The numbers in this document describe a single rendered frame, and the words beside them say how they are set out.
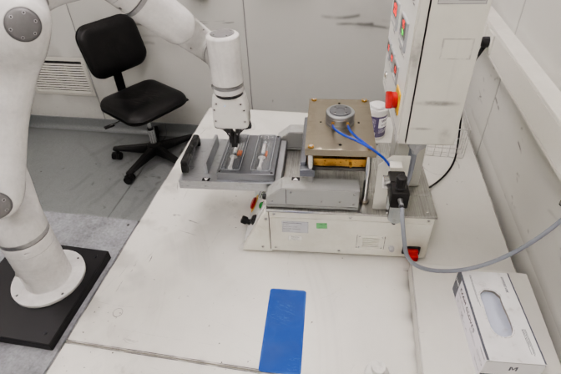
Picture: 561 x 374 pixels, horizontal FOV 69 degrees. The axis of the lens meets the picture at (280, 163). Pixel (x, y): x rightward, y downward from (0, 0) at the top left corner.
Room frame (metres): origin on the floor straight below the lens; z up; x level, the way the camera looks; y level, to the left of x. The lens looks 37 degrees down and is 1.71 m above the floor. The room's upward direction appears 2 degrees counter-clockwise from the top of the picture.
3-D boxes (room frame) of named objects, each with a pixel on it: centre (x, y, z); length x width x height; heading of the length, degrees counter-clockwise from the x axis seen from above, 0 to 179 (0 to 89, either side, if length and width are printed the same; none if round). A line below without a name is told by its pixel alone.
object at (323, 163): (0.96, -0.17, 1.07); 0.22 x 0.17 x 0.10; 173
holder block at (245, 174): (1.00, 0.09, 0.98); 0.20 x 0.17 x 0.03; 173
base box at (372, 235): (0.96, -0.16, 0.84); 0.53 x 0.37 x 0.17; 83
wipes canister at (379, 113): (1.44, -0.40, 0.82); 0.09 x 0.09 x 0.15
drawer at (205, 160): (1.01, 0.14, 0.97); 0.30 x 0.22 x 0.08; 83
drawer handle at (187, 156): (1.03, 0.27, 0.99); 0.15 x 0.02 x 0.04; 173
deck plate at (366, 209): (0.97, -0.20, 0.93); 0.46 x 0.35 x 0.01; 83
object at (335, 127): (0.95, -0.20, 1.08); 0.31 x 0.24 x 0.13; 173
